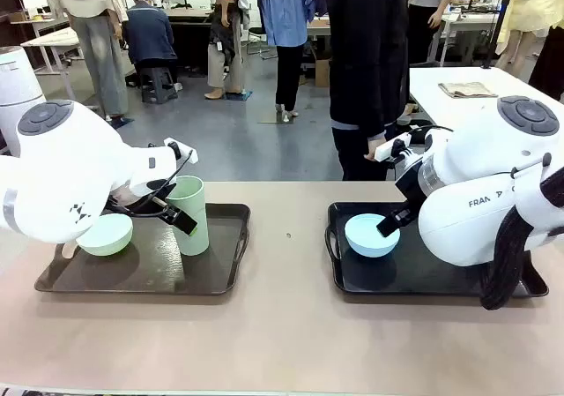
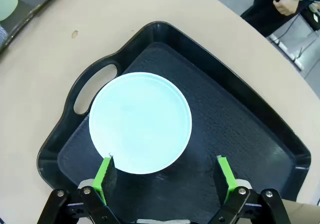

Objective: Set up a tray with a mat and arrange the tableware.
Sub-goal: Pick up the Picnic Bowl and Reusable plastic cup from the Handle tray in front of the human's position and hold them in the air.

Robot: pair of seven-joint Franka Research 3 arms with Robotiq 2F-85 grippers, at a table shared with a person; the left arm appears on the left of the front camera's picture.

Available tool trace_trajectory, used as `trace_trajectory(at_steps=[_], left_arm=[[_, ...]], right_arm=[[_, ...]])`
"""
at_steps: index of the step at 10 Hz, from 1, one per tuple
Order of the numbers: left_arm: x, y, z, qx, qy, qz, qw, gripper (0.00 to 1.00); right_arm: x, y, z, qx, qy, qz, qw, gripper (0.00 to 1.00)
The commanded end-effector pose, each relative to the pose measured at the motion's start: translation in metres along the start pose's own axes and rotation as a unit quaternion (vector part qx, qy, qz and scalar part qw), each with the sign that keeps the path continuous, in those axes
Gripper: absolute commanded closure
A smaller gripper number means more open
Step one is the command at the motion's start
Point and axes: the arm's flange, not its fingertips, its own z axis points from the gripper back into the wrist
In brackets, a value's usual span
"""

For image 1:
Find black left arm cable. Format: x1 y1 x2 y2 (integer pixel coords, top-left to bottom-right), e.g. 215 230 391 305
146 142 196 219

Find light blue bowl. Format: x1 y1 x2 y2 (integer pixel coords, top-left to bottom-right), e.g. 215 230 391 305
344 213 402 259

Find black tripod pole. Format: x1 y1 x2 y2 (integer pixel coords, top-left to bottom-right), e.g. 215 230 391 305
481 0 516 70

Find white desk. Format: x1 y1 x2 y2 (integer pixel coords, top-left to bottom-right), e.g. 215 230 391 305
19 27 85 101

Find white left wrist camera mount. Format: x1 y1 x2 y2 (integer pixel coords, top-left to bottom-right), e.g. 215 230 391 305
163 138 198 164

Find mannequin with grey trousers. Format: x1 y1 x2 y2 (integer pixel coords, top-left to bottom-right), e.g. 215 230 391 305
43 0 131 122

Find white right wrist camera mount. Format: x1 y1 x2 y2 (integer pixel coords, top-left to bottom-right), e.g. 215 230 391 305
374 131 414 163

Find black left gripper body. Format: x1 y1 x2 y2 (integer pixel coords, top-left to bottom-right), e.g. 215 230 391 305
104 188 168 216

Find black serving tray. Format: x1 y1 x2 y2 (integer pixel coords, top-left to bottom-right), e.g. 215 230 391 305
324 200 550 299

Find white workbench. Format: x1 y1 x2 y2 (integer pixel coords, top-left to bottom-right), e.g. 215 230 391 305
434 10 501 66

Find mannequin with red top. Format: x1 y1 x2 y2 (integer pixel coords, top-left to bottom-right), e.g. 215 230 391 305
204 0 256 101

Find light green tall cup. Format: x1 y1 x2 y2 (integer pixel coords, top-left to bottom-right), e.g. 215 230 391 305
166 175 211 257

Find person's right hand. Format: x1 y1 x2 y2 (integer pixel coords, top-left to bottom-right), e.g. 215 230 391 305
363 136 388 164

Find figure in blue shirt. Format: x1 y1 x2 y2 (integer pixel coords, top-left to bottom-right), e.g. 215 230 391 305
256 0 330 122

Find dark brown serving tray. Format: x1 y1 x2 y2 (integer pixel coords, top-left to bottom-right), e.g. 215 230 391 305
33 202 252 296

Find seated person in blue jacket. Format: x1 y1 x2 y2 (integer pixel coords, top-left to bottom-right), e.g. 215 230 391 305
124 0 178 79

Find dark hanging garment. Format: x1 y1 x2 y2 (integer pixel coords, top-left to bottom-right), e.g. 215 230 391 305
527 24 564 101

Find grey plastic stool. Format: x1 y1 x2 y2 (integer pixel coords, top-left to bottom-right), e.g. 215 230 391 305
138 66 180 105

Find beige cloth mat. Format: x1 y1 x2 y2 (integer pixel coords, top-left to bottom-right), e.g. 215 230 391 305
438 80 499 100

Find black braided cable sleeve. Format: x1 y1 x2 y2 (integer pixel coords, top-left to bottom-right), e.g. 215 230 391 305
479 166 564 311

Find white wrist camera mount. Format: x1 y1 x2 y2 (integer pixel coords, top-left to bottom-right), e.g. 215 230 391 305
163 138 198 164
374 131 414 163

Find person in black jacket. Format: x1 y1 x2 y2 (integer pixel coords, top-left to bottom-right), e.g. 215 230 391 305
328 0 412 182

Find white side table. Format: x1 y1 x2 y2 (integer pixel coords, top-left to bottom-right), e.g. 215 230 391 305
408 66 564 150

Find white air purifier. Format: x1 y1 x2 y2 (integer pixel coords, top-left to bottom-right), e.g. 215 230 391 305
0 46 48 157

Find cardboard box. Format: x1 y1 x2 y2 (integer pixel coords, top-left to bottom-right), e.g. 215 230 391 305
314 57 331 88

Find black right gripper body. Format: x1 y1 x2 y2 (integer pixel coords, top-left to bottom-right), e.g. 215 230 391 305
394 148 429 210

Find person in grey shirt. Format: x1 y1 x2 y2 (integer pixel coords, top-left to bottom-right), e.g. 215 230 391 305
407 0 455 67

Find light green bowl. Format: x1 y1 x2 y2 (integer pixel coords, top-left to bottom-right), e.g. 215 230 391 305
75 213 134 258

